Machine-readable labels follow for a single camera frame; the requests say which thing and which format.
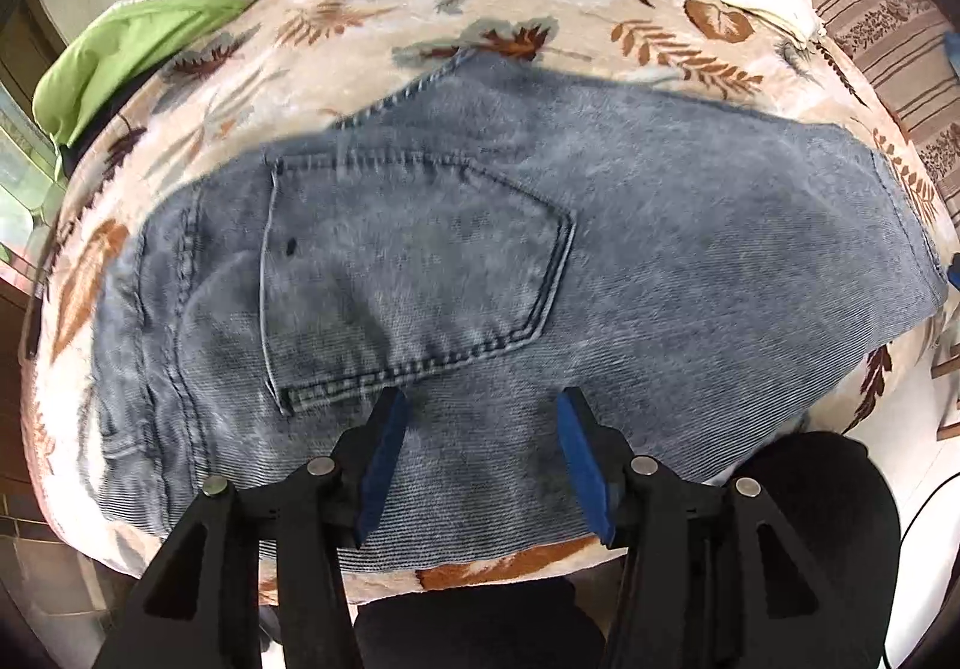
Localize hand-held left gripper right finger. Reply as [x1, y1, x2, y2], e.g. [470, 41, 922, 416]
[556, 385, 886, 669]

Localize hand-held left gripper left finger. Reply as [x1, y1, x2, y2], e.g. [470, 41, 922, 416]
[90, 385, 412, 669]

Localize blue denim pants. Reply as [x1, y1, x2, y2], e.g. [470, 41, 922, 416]
[90, 48, 947, 574]

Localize person's dark trousers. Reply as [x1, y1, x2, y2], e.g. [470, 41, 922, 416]
[255, 429, 901, 669]

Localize leaf print fleece blanket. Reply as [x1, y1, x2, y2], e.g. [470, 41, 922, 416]
[19, 0, 960, 606]

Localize green patterned quilt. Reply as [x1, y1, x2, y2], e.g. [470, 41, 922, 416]
[31, 0, 353, 149]

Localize striped beige cushion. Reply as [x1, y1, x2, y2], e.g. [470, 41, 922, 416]
[795, 0, 960, 227]

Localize wooden frame glass window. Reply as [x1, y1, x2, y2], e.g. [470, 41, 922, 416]
[0, 0, 68, 310]

